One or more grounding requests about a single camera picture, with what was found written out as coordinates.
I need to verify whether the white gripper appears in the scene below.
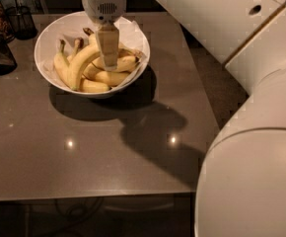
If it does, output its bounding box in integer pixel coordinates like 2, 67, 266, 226
82, 0, 126, 71

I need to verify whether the large top yellow banana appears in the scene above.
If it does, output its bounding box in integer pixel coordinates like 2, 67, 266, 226
66, 42, 143, 92

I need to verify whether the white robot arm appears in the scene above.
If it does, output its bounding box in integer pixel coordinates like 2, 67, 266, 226
156, 0, 286, 237

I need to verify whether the middle yellow banana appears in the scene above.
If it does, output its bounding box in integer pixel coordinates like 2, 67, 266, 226
83, 28, 142, 72

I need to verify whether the lower right yellow banana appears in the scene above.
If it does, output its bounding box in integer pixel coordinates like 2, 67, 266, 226
83, 64, 129, 87

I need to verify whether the left yellow banana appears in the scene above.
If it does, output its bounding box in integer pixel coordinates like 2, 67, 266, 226
53, 39, 110, 93

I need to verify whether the white bowl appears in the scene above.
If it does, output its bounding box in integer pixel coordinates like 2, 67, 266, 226
35, 12, 150, 99

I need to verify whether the black mesh pen cup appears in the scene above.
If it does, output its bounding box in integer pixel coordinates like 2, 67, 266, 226
6, 6, 37, 40

